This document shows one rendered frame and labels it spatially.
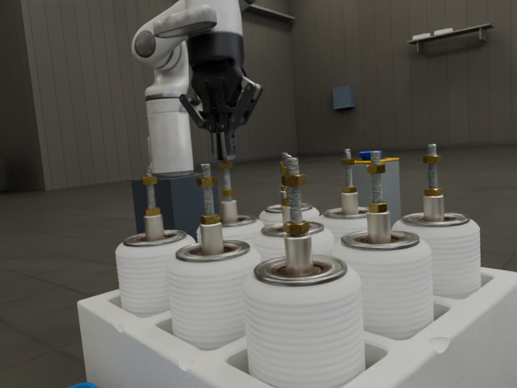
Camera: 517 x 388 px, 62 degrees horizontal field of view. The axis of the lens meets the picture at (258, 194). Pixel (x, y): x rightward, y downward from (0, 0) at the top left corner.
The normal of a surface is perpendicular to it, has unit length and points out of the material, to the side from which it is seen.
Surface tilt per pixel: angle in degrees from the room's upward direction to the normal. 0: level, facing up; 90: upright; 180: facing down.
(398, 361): 0
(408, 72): 90
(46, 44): 90
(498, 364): 90
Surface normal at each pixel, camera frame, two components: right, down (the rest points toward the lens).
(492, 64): -0.64, 0.14
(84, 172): 0.77, 0.01
